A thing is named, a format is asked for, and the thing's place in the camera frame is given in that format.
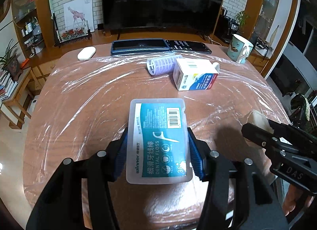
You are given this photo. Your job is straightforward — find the purple hair roller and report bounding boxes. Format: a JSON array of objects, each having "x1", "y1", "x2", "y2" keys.
[{"x1": 146, "y1": 55, "x2": 183, "y2": 76}]

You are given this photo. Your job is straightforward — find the teal white ceramic mug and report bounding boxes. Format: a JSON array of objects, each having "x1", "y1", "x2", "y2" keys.
[{"x1": 227, "y1": 34, "x2": 254, "y2": 64}]

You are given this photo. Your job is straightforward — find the black remote keypad phone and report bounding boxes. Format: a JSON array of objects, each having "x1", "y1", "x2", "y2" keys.
[{"x1": 166, "y1": 40, "x2": 212, "y2": 54}]

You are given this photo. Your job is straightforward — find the clear dental floss box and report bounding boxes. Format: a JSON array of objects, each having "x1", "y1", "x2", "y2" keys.
[{"x1": 126, "y1": 98, "x2": 193, "y2": 184}]

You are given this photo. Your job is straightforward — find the white computer mouse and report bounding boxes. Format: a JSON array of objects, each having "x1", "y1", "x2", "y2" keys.
[{"x1": 77, "y1": 46, "x2": 96, "y2": 61}]

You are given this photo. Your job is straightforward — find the black television screen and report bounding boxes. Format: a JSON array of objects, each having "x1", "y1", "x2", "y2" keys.
[{"x1": 102, "y1": 0, "x2": 222, "y2": 35}]

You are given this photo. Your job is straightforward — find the wooden side shelf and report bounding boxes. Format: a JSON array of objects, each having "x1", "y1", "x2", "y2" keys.
[{"x1": 1, "y1": 67, "x2": 42, "y2": 130}]

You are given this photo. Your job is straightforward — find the green potted plant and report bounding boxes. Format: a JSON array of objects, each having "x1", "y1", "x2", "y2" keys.
[{"x1": 234, "y1": 11, "x2": 250, "y2": 34}]

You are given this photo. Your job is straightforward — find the blue phone case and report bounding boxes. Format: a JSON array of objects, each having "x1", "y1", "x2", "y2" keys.
[{"x1": 111, "y1": 39, "x2": 170, "y2": 55}]

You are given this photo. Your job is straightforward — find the red flower framed picture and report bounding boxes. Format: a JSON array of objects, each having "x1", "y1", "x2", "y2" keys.
[{"x1": 59, "y1": 20, "x2": 92, "y2": 44}]

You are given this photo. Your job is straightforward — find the giraffe picture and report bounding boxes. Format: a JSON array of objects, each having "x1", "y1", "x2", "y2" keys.
[{"x1": 63, "y1": 0, "x2": 95, "y2": 32}]

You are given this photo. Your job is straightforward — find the person's right hand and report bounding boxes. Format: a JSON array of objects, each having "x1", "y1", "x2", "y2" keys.
[{"x1": 282, "y1": 184, "x2": 303, "y2": 216}]

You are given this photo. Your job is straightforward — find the white blue red carton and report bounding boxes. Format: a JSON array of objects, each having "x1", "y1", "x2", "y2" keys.
[{"x1": 173, "y1": 58, "x2": 220, "y2": 91}]

